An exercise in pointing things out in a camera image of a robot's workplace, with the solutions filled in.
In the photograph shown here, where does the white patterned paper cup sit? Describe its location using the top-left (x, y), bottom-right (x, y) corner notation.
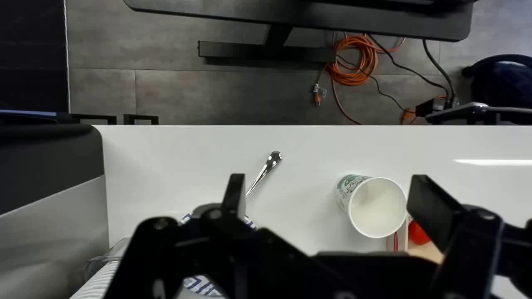
top-left (334, 174), bottom-right (411, 242)

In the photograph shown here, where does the blue patterned packet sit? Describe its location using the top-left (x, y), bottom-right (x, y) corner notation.
top-left (181, 275), bottom-right (226, 299)

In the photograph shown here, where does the thin black floor cable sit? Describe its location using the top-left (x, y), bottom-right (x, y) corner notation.
top-left (368, 36), bottom-right (457, 114)

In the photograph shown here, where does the black metal furniture foot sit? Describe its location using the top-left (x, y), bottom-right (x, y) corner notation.
top-left (72, 114), bottom-right (118, 127)
top-left (122, 114), bottom-right (160, 127)

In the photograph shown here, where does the dark blue bag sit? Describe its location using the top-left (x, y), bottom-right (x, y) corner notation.
top-left (462, 54), bottom-right (532, 110)

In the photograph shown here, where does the black chair base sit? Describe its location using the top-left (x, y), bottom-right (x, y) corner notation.
top-left (424, 100), bottom-right (532, 127)

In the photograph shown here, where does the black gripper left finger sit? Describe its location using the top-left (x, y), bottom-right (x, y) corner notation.
top-left (105, 174), bottom-right (319, 299)

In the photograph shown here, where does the light wooden square box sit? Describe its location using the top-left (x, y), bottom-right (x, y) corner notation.
top-left (388, 218), bottom-right (446, 267)

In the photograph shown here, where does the red ball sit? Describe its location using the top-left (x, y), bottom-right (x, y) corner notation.
top-left (408, 218), bottom-right (432, 247)

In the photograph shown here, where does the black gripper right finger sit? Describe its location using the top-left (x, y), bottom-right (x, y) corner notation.
top-left (406, 175), bottom-right (532, 299)

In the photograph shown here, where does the silver metal spoon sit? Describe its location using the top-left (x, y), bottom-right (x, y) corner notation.
top-left (243, 150), bottom-right (283, 198)

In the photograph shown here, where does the coiled orange cable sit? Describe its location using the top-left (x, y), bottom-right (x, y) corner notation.
top-left (309, 34), bottom-right (384, 127)

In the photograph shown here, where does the black steel coffee machine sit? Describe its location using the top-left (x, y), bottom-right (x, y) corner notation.
top-left (0, 122), bottom-right (110, 299)

